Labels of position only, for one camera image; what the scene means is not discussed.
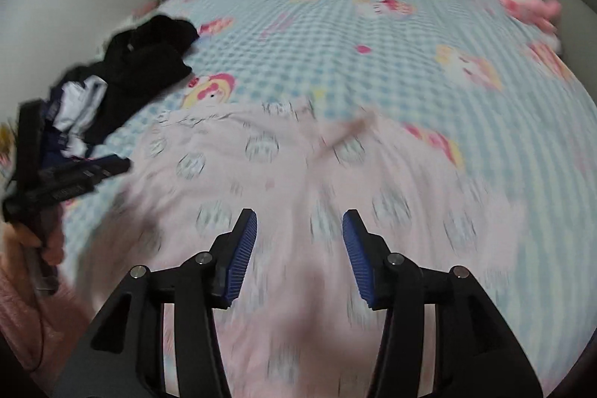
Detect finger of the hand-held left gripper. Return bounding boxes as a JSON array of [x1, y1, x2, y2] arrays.
[[44, 156, 132, 185], [44, 181, 97, 204]]

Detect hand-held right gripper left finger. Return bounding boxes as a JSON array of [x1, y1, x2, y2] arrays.
[[52, 208, 258, 398]]

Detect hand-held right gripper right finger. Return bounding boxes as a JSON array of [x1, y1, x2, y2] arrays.
[[342, 209, 544, 398]]

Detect pink printed pajama pants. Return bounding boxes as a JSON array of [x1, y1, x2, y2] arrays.
[[88, 97, 523, 398]]

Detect person's left forearm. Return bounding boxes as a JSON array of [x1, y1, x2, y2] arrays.
[[0, 258, 96, 375]]

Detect person's left hand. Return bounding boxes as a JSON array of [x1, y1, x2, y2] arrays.
[[8, 218, 65, 268]]

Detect black garment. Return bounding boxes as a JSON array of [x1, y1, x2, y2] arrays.
[[60, 15, 200, 144]]

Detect blue checked printed blanket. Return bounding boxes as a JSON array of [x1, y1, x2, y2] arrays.
[[60, 0, 595, 333]]

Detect pink plush toy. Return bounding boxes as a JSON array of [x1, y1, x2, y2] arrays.
[[497, 0, 563, 30]]

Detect black cable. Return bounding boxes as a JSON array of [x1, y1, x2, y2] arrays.
[[23, 277, 47, 373]]

